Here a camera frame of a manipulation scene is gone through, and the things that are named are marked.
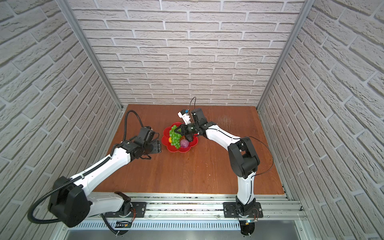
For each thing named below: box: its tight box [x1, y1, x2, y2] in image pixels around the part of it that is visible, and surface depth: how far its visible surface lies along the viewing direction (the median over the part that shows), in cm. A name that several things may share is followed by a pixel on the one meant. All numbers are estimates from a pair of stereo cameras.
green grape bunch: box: [169, 125, 182, 150], surface depth 90 cm
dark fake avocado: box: [185, 134, 193, 142], surface depth 99 cm
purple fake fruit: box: [180, 139, 190, 149], surface depth 96 cm
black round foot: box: [239, 220, 256, 236], surface depth 72 cm
